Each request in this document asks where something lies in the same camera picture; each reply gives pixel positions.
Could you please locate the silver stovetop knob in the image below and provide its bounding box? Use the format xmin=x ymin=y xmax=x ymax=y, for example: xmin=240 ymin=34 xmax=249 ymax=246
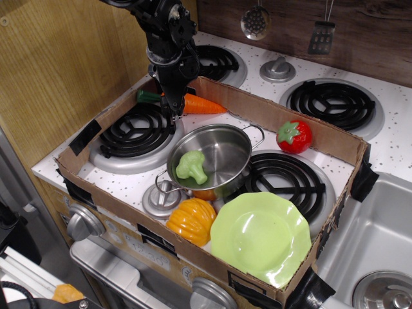
xmin=142 ymin=180 xmax=188 ymax=220
xmin=259 ymin=57 xmax=296 ymax=83

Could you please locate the orange toy pumpkin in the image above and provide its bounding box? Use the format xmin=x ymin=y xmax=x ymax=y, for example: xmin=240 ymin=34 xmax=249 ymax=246
xmin=166 ymin=198 xmax=217 ymax=247

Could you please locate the green plastic plate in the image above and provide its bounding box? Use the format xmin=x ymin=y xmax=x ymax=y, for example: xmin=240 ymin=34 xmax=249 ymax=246
xmin=211 ymin=192 xmax=312 ymax=288

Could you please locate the brown cardboard fence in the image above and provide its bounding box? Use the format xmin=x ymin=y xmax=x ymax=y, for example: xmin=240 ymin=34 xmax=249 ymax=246
xmin=57 ymin=77 xmax=378 ymax=308

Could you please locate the front left black burner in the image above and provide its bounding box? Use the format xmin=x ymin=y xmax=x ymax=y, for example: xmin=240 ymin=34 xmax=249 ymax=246
xmin=89 ymin=103 xmax=185 ymax=174

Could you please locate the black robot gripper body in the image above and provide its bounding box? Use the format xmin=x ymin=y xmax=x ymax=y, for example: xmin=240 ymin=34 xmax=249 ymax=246
xmin=149 ymin=48 xmax=200 ymax=97

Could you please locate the hanging steel slotted spoon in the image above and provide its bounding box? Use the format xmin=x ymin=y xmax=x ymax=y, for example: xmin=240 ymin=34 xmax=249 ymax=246
xmin=240 ymin=0 xmax=272 ymax=41

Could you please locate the right silver oven knob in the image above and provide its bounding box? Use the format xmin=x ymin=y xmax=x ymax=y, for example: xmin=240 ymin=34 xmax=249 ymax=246
xmin=189 ymin=277 xmax=238 ymax=309

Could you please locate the silver toy sink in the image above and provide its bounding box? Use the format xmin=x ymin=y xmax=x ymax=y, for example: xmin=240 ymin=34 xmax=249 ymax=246
xmin=317 ymin=173 xmax=411 ymax=308

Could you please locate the left silver oven knob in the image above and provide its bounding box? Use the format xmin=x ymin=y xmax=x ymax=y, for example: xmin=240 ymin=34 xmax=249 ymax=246
xmin=67 ymin=203 xmax=106 ymax=241

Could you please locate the silver oven door handle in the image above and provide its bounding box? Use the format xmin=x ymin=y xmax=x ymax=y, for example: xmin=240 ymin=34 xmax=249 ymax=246
xmin=70 ymin=239 xmax=178 ymax=308

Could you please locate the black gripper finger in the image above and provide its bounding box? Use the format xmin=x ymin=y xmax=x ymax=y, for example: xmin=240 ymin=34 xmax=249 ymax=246
xmin=160 ymin=93 xmax=185 ymax=121

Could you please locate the silver oven knob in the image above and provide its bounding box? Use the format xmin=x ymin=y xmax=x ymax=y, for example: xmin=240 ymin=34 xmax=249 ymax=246
xmin=67 ymin=203 xmax=106 ymax=241
xmin=189 ymin=277 xmax=238 ymax=309

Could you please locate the silver sink drain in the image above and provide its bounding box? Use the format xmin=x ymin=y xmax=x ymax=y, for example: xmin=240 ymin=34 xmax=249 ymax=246
xmin=351 ymin=270 xmax=411 ymax=308

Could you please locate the red toy tomato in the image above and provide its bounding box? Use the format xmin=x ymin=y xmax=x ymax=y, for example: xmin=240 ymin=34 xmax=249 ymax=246
xmin=276 ymin=120 xmax=313 ymax=154

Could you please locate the orange toy carrot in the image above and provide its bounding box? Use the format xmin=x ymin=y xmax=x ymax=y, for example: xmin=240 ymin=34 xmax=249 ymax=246
xmin=136 ymin=89 xmax=227 ymax=115

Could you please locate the hanging steel spatula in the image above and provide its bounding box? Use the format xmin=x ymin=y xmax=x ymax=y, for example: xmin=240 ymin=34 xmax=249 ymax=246
xmin=308 ymin=0 xmax=335 ymax=55

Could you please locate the green toy broccoli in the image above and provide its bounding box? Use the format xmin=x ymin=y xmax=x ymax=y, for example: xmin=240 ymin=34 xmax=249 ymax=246
xmin=175 ymin=150 xmax=207 ymax=185

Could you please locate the silver back stovetop knob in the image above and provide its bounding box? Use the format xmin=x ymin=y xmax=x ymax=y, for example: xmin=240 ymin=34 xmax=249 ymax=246
xmin=259 ymin=57 xmax=296 ymax=83

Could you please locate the black braided cable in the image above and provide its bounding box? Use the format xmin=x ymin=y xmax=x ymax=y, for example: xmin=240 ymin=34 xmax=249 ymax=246
xmin=0 ymin=281 xmax=38 ymax=309

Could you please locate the small steel pot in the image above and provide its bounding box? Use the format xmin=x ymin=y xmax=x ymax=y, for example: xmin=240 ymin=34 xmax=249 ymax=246
xmin=161 ymin=124 xmax=265 ymax=201

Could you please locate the orange object bottom left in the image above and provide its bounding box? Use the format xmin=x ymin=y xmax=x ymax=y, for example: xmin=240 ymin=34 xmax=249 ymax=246
xmin=51 ymin=284 xmax=84 ymax=304

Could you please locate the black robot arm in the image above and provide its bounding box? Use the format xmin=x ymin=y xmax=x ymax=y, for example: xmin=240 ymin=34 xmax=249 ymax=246
xmin=105 ymin=1 xmax=200 ymax=119

